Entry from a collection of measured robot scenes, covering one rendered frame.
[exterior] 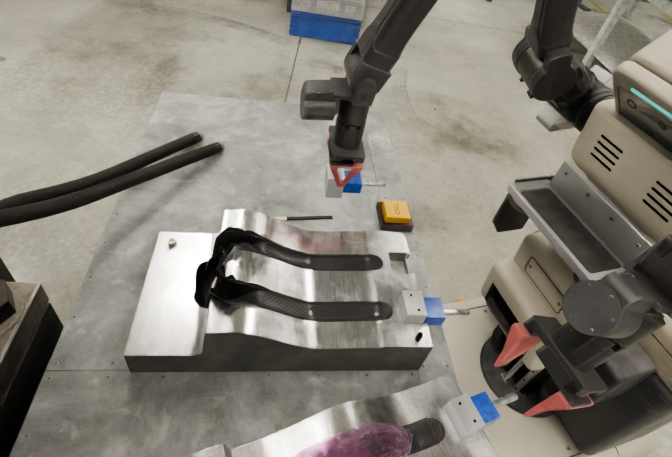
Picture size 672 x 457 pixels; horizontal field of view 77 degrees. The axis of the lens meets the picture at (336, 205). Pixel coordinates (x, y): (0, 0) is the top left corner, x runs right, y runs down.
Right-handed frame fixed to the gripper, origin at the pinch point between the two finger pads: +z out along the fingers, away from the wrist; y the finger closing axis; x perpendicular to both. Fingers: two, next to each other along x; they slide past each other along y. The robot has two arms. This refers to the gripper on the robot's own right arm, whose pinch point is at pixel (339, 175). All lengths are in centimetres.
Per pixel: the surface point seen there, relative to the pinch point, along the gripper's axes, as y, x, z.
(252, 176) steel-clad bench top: -15.2, -19.2, 15.3
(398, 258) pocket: 15.7, 12.2, 8.0
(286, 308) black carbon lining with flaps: 29.4, -10.8, 5.2
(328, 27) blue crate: -292, 28, 86
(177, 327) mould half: 31.1, -28.6, 8.9
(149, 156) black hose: -13.7, -43.1, 9.6
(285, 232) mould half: 12.8, -11.2, 4.6
